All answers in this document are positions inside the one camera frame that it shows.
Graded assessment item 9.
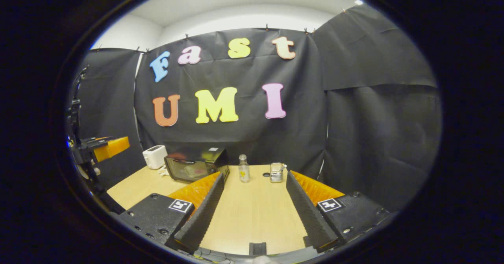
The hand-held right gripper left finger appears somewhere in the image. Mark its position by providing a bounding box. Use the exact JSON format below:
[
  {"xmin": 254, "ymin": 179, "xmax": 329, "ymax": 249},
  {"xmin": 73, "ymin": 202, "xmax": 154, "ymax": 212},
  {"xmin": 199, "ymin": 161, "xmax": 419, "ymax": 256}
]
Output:
[{"xmin": 119, "ymin": 172, "xmax": 225, "ymax": 253}]

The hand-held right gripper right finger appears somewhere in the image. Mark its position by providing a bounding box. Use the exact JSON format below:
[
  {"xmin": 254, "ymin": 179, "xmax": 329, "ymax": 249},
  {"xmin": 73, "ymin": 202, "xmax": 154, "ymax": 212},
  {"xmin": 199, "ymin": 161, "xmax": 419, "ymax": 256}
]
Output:
[{"xmin": 286, "ymin": 170, "xmax": 396, "ymax": 253}]

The black electric oven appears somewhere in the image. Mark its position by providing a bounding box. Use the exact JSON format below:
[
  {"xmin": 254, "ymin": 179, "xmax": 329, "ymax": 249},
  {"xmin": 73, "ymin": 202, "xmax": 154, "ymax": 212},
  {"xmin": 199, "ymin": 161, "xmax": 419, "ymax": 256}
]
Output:
[{"xmin": 164, "ymin": 146, "xmax": 230, "ymax": 184}]

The white toaster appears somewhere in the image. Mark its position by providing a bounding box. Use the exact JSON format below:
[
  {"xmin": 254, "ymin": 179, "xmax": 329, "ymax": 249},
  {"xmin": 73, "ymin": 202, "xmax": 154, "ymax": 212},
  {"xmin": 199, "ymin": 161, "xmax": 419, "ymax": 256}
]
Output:
[{"xmin": 142, "ymin": 145, "xmax": 168, "ymax": 170}]

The clear glass bottle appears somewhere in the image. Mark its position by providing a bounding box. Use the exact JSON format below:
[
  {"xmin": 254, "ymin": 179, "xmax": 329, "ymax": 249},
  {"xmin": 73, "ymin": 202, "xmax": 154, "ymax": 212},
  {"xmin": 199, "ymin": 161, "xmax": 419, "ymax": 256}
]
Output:
[{"xmin": 239, "ymin": 154, "xmax": 250, "ymax": 183}]

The black backdrop cloth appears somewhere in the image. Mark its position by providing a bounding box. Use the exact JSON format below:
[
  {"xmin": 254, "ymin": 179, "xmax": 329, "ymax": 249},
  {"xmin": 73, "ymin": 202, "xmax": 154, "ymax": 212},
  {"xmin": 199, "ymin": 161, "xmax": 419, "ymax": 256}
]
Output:
[{"xmin": 69, "ymin": 4, "xmax": 442, "ymax": 213}]

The black cables bundle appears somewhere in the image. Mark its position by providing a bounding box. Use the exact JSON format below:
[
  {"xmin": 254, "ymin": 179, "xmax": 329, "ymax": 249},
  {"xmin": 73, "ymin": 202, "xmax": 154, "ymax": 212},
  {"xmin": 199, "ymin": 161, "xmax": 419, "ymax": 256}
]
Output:
[{"xmin": 185, "ymin": 247, "xmax": 233, "ymax": 264}]

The wire mesh holder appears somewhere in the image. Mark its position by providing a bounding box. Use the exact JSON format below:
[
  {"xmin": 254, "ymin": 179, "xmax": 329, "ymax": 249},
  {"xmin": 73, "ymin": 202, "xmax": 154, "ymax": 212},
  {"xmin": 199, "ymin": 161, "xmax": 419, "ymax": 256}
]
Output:
[{"xmin": 270, "ymin": 162, "xmax": 285, "ymax": 183}]

